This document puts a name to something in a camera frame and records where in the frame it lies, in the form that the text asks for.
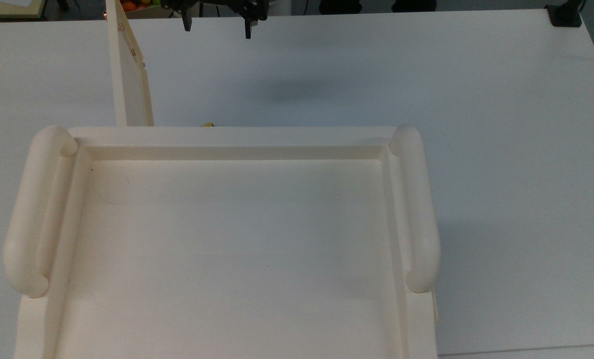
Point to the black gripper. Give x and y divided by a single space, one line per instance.
217 6

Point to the cream cabinet door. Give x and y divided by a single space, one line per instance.
130 75

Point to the cream plastic cabinet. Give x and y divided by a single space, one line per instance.
237 239

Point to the orange toy fruit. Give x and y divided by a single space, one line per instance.
129 6

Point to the black rounded object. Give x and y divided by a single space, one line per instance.
414 5
338 6

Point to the wooden desk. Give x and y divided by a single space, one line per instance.
8 10

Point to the black table clamp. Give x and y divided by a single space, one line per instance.
563 16

